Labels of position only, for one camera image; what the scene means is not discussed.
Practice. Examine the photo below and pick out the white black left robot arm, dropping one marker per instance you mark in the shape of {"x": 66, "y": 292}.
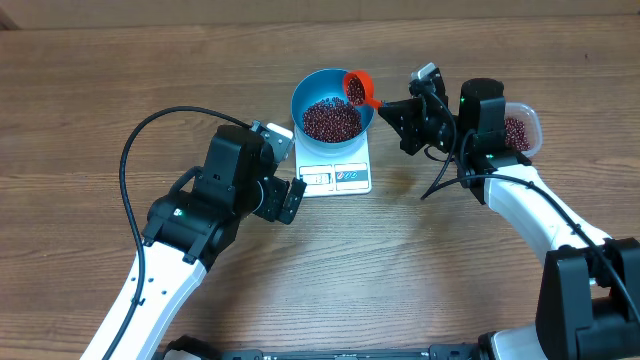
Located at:
{"x": 188, "y": 228}

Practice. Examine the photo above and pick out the red beans in bowl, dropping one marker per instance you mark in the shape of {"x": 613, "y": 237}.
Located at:
{"x": 332, "y": 120}

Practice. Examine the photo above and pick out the orange measuring scoop blue handle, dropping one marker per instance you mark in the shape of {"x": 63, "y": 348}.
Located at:
{"x": 359, "y": 89}

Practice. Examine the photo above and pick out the clear plastic container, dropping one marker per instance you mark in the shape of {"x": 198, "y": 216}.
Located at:
{"x": 529, "y": 117}

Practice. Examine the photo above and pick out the white digital kitchen scale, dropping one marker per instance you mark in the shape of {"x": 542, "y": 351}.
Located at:
{"x": 333, "y": 169}

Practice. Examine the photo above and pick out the teal blue bowl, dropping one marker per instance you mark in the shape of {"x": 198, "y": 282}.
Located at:
{"x": 319, "y": 85}

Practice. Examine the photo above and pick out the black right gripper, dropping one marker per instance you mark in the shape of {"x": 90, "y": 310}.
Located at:
{"x": 413, "y": 118}

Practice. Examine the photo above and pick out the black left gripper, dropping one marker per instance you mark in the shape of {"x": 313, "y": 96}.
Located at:
{"x": 274, "y": 210}

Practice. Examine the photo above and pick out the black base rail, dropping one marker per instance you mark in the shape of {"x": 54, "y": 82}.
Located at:
{"x": 187, "y": 347}

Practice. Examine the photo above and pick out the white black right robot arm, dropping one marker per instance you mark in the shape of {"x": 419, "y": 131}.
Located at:
{"x": 588, "y": 303}

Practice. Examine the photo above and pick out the red adzuki beans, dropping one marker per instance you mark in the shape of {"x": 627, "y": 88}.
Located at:
{"x": 516, "y": 135}

